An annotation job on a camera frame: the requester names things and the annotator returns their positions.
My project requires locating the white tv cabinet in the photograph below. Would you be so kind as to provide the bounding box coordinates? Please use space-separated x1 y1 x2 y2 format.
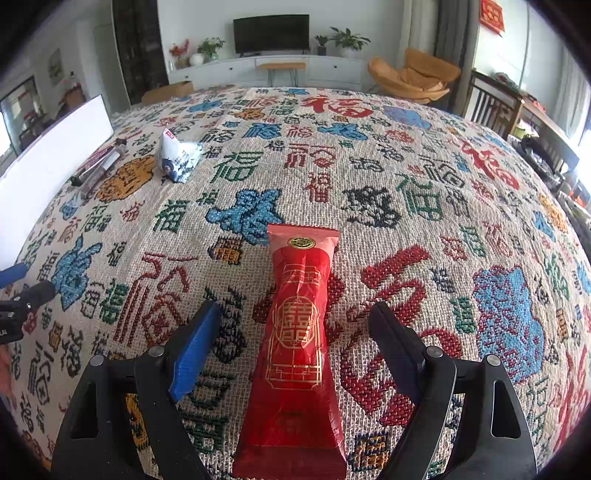
167 54 368 92

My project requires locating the cardboard box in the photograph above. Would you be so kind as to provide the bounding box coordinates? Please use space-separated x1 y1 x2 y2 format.
141 80 195 106

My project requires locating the clear dark snack packet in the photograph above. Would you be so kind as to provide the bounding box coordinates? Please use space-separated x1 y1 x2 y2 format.
70 144 127 197

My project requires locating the red snack packet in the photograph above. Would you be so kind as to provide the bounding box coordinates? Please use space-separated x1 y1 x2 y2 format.
232 224 348 479

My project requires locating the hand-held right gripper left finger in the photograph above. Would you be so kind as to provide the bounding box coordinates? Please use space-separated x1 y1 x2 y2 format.
51 300 223 480

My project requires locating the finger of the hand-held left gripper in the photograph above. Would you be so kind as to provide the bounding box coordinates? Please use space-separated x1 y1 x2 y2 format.
0 262 29 288
0 281 57 315

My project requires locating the printed woven blanket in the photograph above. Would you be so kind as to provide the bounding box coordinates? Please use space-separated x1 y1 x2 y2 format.
9 84 591 480

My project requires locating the black television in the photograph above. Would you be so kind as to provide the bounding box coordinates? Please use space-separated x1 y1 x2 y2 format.
232 14 311 57

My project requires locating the dark wooden chair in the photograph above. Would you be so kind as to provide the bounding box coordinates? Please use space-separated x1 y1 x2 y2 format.
462 69 525 139

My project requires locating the white and blue snack packet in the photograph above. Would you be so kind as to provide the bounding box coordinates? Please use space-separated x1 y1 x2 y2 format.
158 129 204 185

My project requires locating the wooden stool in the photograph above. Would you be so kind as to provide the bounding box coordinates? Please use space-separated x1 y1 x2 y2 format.
256 61 308 86

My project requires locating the leafy potted plant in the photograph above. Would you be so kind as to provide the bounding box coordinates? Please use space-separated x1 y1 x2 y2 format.
329 27 372 58

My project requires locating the red flower plant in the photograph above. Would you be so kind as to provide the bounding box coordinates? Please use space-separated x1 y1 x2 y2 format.
168 39 191 70

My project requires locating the green potted plant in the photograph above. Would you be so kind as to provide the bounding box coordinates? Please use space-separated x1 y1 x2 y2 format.
198 37 227 63

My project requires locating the dark cluttered table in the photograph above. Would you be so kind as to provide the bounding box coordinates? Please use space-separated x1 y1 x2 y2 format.
508 99 591 199

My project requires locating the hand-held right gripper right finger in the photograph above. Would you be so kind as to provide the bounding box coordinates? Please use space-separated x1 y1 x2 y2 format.
368 301 539 480

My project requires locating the dark tall cabinet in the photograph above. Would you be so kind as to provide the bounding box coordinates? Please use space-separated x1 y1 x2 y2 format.
112 0 169 104

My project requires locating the large white box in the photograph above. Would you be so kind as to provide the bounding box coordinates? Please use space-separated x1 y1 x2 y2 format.
0 93 115 273

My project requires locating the orange lounge chair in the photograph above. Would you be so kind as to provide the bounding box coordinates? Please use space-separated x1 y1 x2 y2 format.
367 47 462 104

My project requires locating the red wall decoration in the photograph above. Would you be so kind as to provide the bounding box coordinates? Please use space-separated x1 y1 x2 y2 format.
479 0 506 34

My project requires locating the grey curtain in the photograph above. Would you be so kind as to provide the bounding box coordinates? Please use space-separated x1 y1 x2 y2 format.
434 0 481 116

